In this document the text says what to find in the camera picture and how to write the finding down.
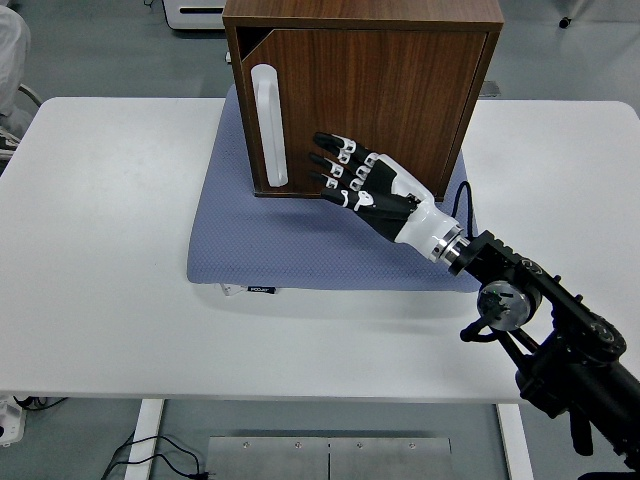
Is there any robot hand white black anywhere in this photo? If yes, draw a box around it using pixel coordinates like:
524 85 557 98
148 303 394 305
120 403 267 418
308 131 464 254

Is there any brown wooden cabinet door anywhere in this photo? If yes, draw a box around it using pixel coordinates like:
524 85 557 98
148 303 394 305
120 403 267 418
239 28 489 197

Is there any brown wooden cabinet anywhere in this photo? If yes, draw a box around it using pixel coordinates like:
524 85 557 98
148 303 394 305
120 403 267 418
221 0 504 201

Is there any blue-grey mat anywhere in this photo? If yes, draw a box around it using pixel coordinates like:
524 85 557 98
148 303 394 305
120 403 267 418
185 83 480 295

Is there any white table leg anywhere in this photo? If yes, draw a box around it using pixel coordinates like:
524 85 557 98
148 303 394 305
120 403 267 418
124 399 165 480
496 402 535 480

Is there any grey metal plate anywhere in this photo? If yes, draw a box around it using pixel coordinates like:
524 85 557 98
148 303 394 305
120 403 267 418
328 437 452 480
206 436 330 480

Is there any white floor appliance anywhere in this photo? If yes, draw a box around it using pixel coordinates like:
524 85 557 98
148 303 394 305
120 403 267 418
162 0 226 34

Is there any person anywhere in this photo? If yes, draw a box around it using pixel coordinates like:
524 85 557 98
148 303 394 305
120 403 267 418
0 4 32 126

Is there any white power strip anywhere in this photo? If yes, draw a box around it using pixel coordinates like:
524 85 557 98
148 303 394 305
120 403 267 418
0 395 25 449

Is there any black floor cable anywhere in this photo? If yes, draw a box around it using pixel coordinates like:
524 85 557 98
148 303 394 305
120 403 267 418
101 434 214 480

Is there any black power strip cable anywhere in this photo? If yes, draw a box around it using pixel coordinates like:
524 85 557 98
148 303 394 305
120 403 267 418
12 396 66 411

